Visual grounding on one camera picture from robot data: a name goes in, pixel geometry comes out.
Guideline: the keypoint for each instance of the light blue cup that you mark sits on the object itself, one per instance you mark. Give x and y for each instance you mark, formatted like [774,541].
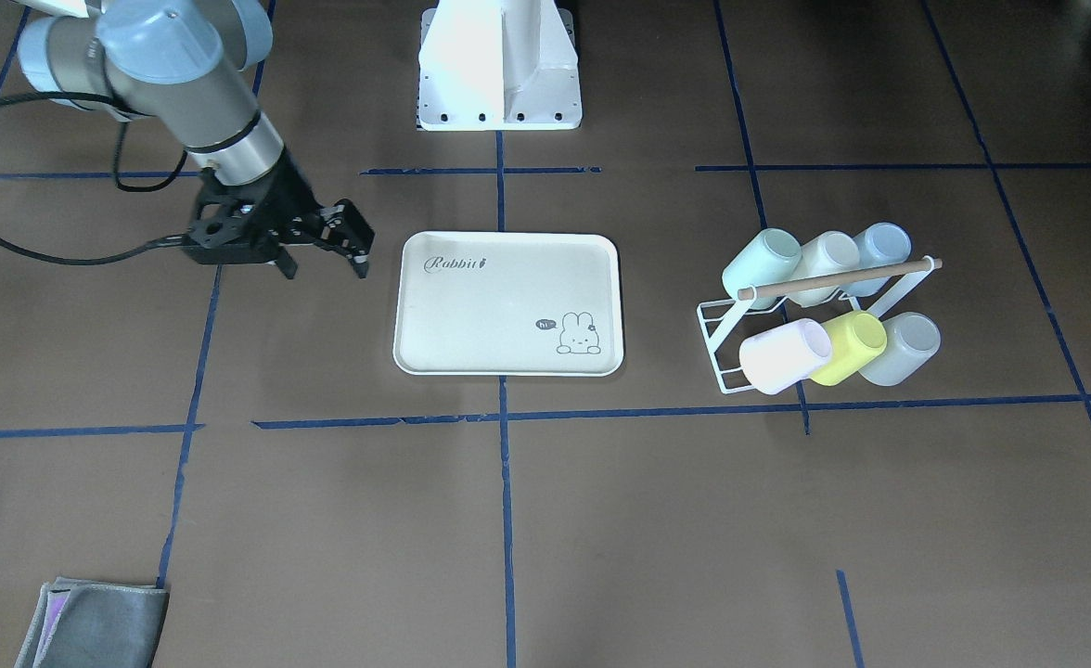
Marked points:
[881,244]

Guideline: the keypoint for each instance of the grey cup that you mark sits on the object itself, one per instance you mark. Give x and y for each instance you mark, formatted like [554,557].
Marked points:
[913,339]

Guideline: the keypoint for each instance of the cream rabbit tray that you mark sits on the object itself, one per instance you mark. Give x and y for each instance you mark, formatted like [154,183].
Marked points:
[509,304]

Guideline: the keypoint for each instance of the white pedestal column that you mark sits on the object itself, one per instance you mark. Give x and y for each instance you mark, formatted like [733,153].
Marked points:
[499,66]

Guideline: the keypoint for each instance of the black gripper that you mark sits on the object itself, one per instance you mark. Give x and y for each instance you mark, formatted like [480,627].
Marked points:
[287,197]

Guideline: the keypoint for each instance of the pink cup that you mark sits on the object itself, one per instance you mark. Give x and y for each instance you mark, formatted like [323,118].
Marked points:
[783,356]

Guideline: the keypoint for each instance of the green cup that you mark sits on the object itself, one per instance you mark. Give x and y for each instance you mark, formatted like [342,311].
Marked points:
[770,258]

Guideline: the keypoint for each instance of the white wire cup rack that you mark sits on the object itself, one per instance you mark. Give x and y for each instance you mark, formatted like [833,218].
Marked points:
[719,318]

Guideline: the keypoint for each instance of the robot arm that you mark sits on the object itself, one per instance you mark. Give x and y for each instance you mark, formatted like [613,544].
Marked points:
[183,62]

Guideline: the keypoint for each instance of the yellow cup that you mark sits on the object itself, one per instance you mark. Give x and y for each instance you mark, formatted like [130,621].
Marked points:
[856,338]

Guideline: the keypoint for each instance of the white cup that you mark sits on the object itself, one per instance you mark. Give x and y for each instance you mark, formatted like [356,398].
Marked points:
[828,254]

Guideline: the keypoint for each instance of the grey folded cloth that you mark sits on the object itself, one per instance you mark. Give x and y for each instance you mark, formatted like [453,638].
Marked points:
[88,623]

